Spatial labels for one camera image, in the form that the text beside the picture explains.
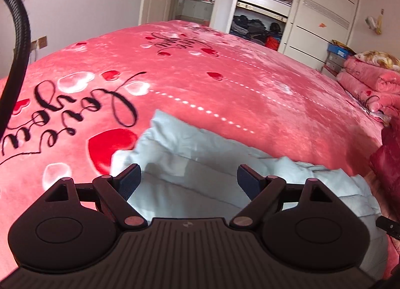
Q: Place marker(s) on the yellow floral quilt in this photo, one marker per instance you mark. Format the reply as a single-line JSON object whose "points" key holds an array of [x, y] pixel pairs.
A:
{"points": [[378, 59]]}

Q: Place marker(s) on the light blue down jacket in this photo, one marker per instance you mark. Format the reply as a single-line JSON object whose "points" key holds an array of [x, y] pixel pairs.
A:
{"points": [[193, 164]]}

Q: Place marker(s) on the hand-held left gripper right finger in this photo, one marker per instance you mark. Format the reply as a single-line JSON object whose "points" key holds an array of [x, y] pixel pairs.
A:
{"points": [[248, 181]]}

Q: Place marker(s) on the blue shoe box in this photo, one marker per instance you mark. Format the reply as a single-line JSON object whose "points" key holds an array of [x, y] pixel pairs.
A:
{"points": [[339, 49]]}

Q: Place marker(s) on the pink heart printed bed blanket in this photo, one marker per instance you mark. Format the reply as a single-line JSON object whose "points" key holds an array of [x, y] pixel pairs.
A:
{"points": [[250, 88]]}

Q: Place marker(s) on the folded pink fleece blanket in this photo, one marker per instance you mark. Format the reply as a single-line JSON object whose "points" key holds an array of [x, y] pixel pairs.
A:
{"points": [[372, 73], [359, 90]]}

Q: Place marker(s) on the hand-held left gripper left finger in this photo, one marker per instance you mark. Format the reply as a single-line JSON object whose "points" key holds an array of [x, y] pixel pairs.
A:
{"points": [[129, 181]]}

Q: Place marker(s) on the white wall hook with tassel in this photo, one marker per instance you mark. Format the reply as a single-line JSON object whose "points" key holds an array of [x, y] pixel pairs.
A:
{"points": [[373, 21]]}

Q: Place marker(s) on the grey shoe box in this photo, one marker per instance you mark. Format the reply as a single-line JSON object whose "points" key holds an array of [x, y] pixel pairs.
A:
{"points": [[336, 60]]}

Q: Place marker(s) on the brown wall socket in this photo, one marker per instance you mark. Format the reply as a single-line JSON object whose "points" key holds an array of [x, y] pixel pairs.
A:
{"points": [[42, 42]]}

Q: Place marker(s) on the pile of dark folded clothes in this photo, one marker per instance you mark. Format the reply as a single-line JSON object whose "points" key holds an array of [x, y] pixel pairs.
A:
{"points": [[253, 29]]}

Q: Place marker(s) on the white kitchen cabinet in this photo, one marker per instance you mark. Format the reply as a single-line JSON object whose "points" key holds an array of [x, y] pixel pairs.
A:
{"points": [[197, 9]]}

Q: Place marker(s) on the white wardrobe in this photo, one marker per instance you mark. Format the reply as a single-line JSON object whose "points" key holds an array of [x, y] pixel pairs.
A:
{"points": [[325, 10]]}

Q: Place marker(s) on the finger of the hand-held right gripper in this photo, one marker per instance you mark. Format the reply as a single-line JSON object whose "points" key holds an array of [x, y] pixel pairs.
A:
{"points": [[389, 228]]}

